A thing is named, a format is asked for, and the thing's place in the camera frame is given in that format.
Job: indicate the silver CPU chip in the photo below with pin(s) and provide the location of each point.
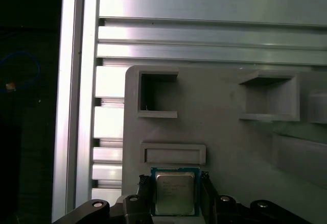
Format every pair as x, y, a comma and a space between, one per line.
175, 193

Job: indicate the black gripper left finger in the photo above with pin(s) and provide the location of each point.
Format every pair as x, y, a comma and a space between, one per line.
135, 211

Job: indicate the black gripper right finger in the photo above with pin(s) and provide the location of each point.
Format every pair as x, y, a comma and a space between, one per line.
219, 211

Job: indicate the grey parts rack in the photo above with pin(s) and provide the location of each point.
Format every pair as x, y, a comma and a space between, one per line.
217, 145

